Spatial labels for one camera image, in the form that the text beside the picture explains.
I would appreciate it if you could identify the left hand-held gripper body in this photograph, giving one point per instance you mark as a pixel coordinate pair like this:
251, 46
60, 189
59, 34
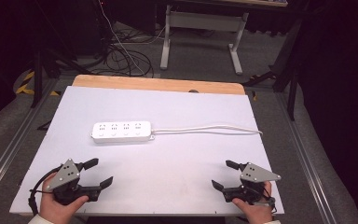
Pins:
64, 174

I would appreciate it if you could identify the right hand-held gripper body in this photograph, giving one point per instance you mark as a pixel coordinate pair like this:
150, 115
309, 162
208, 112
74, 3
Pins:
254, 174

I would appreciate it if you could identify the person's left hand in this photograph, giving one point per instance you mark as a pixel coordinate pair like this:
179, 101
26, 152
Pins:
56, 210

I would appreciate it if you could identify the person's right hand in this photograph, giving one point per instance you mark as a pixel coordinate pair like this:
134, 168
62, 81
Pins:
256, 213

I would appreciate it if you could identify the white power strip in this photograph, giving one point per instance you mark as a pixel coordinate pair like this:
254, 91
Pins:
121, 132

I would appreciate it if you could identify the person's white right sleeve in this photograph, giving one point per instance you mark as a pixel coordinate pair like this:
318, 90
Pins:
272, 222

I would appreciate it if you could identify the person's white sleeve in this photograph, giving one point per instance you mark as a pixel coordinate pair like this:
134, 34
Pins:
272, 222
39, 220

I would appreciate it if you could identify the person's white left sleeve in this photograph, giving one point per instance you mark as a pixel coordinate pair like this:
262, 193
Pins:
39, 220

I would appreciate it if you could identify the white board sheet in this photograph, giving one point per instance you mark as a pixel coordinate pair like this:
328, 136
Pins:
167, 168

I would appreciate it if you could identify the black metal stand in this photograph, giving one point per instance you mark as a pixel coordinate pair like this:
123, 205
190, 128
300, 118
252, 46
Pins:
37, 81
292, 93

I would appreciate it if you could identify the wooden table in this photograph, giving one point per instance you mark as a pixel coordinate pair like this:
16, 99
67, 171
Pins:
136, 82

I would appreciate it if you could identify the yellow and black floor tape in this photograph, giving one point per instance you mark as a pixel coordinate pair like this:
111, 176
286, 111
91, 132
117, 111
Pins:
28, 78

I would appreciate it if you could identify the aluminium floor rail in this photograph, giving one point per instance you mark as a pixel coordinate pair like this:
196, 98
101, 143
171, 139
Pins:
307, 174
9, 150

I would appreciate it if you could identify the white metal desk frame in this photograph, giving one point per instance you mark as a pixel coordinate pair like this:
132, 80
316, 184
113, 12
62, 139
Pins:
203, 21

